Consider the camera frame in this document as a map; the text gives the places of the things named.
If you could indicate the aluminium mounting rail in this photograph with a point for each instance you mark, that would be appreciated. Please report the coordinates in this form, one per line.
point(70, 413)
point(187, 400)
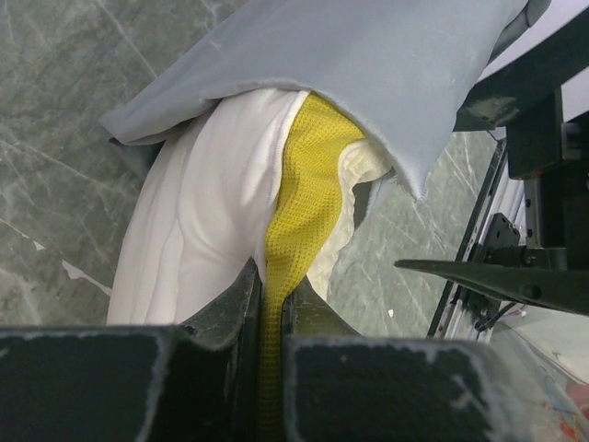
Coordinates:
point(497, 220)

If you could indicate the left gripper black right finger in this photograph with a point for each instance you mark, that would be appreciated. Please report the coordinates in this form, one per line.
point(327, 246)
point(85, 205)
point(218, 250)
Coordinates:
point(341, 386)

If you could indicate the grey pillowcase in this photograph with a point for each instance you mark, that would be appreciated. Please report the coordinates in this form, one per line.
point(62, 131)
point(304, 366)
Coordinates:
point(399, 69)

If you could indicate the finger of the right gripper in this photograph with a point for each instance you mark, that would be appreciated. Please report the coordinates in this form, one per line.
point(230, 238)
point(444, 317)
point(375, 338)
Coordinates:
point(563, 290)

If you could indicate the cream yellow pillow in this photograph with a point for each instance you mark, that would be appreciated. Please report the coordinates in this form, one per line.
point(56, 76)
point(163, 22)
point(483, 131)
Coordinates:
point(267, 176)

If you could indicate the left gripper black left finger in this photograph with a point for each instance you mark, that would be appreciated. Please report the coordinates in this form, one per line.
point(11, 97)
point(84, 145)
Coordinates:
point(189, 382)

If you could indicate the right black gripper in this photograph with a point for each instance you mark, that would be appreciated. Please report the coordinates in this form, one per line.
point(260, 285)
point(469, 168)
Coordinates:
point(548, 154)

